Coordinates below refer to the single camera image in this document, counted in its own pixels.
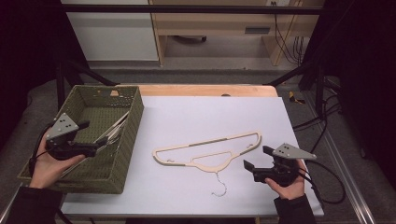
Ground light wooden desk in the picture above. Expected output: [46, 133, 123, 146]
[148, 0, 325, 67]

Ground black horizontal frame bar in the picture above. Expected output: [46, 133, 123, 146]
[60, 3, 325, 16]

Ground white cabinet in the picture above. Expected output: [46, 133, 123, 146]
[61, 0, 160, 63]

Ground beige clothes hanger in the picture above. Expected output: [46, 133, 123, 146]
[60, 111, 131, 180]
[92, 116, 129, 147]
[151, 130, 263, 198]

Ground dark curtain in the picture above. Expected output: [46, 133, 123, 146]
[303, 0, 396, 183]
[0, 0, 92, 148]

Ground right hand-held gripper cable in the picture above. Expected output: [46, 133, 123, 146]
[298, 160, 347, 205]

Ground green woven basket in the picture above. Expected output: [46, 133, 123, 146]
[17, 84, 145, 195]

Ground black floor cables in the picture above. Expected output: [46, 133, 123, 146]
[292, 77, 344, 153]

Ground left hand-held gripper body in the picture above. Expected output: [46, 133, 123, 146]
[45, 112, 97, 161]

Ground white table sheet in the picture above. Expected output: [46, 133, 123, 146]
[59, 95, 325, 217]

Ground hand-held gripper cable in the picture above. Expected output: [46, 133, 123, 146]
[28, 122, 56, 175]
[298, 160, 347, 205]

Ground person's left hand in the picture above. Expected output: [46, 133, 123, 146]
[29, 130, 87, 189]

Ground aluminium rail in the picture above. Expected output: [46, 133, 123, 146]
[303, 92, 378, 224]
[0, 183, 24, 224]

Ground left hand-held gripper cable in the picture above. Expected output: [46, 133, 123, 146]
[28, 122, 56, 175]

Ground black frame strut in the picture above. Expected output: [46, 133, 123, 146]
[55, 59, 119, 110]
[266, 60, 327, 117]

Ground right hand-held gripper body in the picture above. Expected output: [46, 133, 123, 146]
[253, 143, 318, 188]

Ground black hanging cables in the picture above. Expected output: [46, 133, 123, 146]
[271, 2, 305, 66]

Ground person's right hand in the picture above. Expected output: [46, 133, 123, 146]
[264, 160, 307, 201]

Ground yellow and black tool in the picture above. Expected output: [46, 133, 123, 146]
[288, 91, 306, 105]

